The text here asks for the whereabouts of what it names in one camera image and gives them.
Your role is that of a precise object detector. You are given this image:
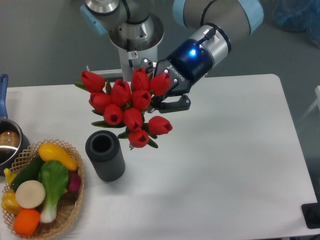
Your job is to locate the blue handled saucepan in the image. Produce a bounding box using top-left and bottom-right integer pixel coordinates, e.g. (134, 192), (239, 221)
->
(0, 73), (30, 177)

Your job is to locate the purple red radish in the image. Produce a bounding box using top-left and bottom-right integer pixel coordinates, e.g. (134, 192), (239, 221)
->
(66, 171), (82, 193)

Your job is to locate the woven wicker basket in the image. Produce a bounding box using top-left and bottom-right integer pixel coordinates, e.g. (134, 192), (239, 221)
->
(2, 139), (85, 240)

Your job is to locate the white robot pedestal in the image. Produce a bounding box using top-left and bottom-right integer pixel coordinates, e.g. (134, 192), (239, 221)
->
(93, 13), (164, 82)

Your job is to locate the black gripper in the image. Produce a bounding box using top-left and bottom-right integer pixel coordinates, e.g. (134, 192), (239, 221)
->
(140, 39), (214, 114)

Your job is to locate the white furniture piece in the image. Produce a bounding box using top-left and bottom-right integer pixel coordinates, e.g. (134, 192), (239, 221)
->
(299, 85), (320, 123)

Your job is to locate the green cucumber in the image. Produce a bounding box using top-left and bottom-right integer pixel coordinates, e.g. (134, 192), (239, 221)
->
(10, 155), (45, 191)

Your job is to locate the yellow bell pepper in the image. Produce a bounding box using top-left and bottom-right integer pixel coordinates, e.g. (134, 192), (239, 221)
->
(1, 190), (23, 215)

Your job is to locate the black cable on pedestal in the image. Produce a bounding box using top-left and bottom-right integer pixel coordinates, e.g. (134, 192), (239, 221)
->
(126, 38), (138, 76)

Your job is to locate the black device at edge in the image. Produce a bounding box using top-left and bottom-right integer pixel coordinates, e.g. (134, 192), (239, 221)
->
(301, 203), (320, 229)

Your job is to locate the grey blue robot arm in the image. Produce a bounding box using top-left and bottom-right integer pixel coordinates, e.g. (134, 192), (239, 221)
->
(80, 0), (264, 113)

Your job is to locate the yellow squash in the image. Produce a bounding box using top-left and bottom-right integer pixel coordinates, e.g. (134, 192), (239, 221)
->
(38, 142), (78, 171)

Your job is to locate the white round radish slice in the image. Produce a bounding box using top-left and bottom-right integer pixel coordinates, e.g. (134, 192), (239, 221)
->
(15, 180), (46, 209)

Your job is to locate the orange fruit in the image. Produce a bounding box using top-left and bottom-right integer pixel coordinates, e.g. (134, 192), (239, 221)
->
(13, 208), (40, 237)

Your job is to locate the yellow banana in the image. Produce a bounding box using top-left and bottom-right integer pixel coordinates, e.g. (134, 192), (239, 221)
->
(3, 168), (17, 186)

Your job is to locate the green bok choy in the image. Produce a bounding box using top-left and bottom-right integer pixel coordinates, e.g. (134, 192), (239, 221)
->
(38, 160), (69, 224)

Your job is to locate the blue plastic bag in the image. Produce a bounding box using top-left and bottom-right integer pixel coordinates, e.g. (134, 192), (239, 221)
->
(272, 0), (320, 47)

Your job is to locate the red tulip bouquet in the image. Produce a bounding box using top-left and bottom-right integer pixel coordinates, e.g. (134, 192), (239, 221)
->
(74, 67), (173, 148)

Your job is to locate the dark grey ribbed vase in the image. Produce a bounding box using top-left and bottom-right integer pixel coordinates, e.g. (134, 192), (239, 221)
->
(85, 130), (126, 182)

